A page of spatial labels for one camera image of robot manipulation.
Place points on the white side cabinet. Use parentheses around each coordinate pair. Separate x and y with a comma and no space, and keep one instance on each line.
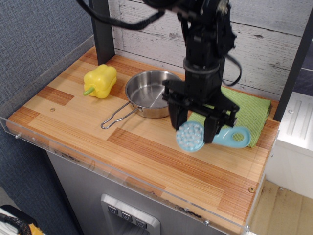
(290,164)

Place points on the black yellow bag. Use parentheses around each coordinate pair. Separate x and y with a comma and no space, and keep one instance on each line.
(15,222)

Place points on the dark vertical post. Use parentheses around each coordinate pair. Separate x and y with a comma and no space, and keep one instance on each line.
(295,69)
(102,32)

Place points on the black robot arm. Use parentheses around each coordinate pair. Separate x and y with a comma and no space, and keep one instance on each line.
(208,37)

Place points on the dark right vertical post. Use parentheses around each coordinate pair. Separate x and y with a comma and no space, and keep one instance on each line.
(295,69)

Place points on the clear acrylic table guard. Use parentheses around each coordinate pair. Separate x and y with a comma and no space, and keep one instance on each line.
(138,162)

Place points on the green folded cloth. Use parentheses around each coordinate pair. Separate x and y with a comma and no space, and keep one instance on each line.
(252,114)

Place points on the silver cabinet button panel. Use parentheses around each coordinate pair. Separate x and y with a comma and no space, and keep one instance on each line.
(121,216)

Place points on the light blue dish brush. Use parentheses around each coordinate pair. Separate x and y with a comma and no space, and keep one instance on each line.
(190,137)

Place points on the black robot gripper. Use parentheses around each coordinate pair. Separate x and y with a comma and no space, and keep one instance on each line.
(200,93)

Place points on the grey metal cabinet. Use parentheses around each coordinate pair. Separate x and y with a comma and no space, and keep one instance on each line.
(83,188)

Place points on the dark left vertical post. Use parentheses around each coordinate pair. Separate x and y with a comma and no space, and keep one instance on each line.
(102,32)

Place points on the stainless steel pan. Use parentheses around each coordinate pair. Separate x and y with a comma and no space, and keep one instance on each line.
(144,93)

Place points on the yellow toy bell pepper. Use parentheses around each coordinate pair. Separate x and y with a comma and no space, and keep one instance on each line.
(99,81)

